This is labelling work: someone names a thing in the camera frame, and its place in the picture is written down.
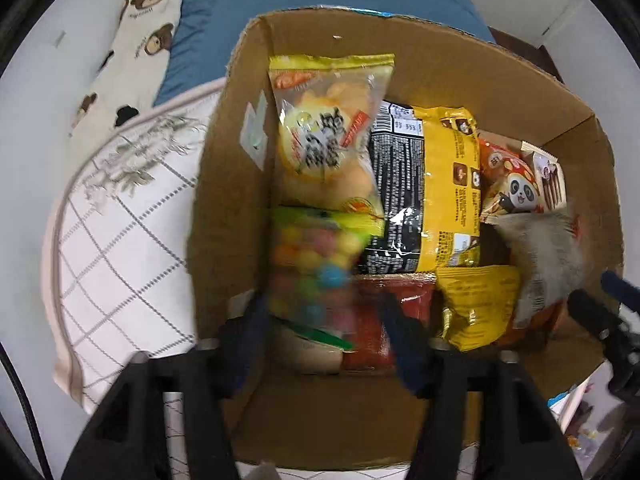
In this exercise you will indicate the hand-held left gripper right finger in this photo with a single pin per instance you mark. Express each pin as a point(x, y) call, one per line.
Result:
point(405, 340)

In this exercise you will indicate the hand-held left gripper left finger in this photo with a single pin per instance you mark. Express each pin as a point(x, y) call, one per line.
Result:
point(257, 320)

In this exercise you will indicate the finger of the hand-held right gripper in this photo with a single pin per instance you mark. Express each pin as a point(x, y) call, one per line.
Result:
point(595, 315)
point(620, 285)

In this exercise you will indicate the red-brown snack packet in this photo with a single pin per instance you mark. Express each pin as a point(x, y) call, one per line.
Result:
point(370, 315)

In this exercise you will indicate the plain orange snack packet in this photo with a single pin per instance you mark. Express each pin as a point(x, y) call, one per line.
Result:
point(540, 327)

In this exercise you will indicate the small beige snack packet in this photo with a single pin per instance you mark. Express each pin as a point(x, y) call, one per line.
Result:
point(310, 355)

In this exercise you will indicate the colourful candy ball bag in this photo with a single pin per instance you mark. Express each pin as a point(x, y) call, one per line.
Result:
point(310, 270)

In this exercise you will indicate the silver grey snack packet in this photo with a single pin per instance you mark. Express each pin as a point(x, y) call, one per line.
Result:
point(545, 255)

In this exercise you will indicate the small yellow snack packet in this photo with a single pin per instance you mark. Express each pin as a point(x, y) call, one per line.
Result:
point(475, 305)

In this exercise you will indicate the printed cardboard box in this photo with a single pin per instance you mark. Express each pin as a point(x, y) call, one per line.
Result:
point(325, 410)

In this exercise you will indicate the white chocolate stick box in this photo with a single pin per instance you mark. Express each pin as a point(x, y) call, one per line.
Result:
point(550, 180)

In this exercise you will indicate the orange panda snack packet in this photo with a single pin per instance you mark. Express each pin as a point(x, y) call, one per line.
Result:
point(515, 195)

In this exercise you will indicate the large yellow black bag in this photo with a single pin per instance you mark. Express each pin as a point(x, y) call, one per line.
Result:
point(445, 185)

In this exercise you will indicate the yellow-topped bun bag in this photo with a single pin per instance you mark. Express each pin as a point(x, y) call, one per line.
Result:
point(325, 145)

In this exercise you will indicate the white diamond pattern quilt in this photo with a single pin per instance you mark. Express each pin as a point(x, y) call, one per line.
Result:
point(125, 260)

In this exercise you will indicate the bear print pillow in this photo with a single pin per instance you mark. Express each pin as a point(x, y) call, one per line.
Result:
point(140, 35)

